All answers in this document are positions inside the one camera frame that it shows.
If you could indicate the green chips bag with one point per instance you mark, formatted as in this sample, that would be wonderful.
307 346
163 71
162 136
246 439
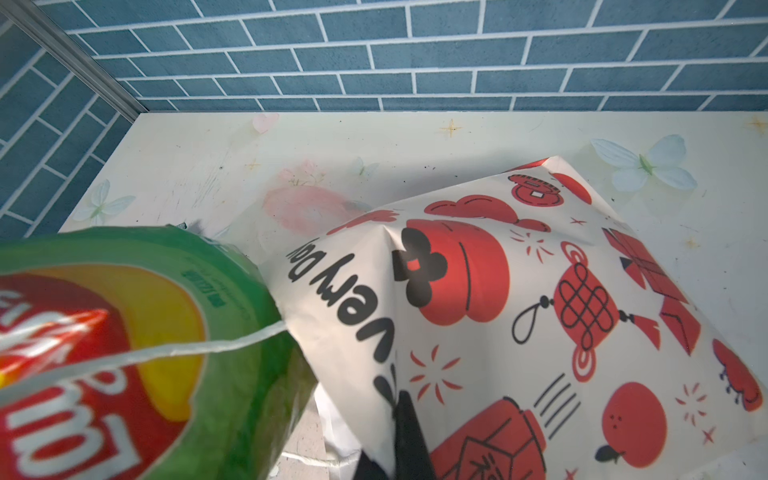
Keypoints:
142 353

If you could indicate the red white paper bag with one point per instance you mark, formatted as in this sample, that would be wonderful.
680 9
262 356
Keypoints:
537 337

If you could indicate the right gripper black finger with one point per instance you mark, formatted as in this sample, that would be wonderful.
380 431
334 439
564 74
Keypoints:
412 461

